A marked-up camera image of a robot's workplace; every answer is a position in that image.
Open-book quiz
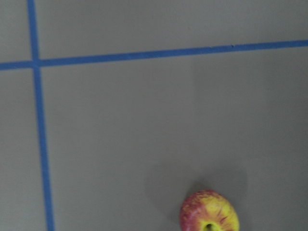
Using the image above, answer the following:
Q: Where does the lone red yellow apple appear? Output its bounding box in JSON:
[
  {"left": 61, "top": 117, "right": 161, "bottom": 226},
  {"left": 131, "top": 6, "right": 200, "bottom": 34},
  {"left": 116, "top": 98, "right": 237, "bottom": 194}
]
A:
[{"left": 179, "top": 190, "right": 240, "bottom": 231}]

